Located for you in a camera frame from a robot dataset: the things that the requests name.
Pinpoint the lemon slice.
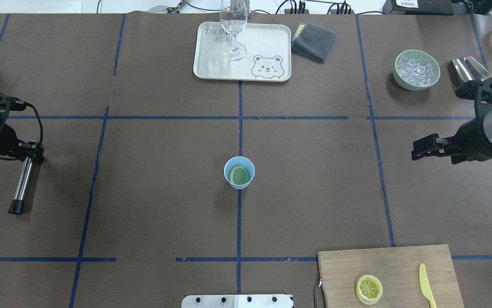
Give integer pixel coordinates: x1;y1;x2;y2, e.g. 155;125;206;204
229;165;250;186

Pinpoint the clear wine glass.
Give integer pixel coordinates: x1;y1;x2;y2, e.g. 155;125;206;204
220;0;248;61

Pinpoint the wooden cutting board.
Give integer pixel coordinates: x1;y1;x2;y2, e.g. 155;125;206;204
317;244;464;308

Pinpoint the light blue cup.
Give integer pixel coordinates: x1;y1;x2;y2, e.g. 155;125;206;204
224;156;255;190

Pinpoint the yellow plastic knife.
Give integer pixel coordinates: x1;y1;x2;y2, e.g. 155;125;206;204
418;263;437;308

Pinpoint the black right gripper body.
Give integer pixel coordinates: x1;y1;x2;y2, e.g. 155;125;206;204
449;119;492;165

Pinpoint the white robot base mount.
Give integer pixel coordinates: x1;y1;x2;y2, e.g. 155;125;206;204
181;294;294;308

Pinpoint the steel ice scoop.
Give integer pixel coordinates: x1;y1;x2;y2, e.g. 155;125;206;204
451;56;492;82

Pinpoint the black device on desk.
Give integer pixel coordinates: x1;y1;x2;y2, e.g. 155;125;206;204
382;0;492;16

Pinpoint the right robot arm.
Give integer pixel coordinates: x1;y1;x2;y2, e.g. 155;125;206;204
412;103;492;164

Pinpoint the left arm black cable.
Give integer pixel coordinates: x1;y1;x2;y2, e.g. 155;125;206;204
0;101;44;161

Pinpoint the grey folded cloth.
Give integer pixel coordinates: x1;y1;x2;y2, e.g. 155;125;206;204
291;23;337;64

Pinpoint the yellow lemon half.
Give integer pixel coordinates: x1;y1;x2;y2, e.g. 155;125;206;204
354;274;383;305

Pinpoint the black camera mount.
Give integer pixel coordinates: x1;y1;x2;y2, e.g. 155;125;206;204
455;77;492;123
0;93;28;124

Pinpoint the white bear tray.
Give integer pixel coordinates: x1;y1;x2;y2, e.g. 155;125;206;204
193;22;292;82

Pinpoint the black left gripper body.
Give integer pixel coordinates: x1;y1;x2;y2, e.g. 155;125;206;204
0;120;24;160

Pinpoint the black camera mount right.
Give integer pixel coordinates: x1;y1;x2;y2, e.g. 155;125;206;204
455;77;492;123

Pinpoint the steel muddler black tip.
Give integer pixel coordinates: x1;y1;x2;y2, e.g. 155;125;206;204
7;157;33;215

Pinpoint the green bowl of ice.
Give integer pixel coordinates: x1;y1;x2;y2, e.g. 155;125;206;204
392;50;440;91

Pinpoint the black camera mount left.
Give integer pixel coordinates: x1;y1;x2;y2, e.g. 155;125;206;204
0;93;28;124

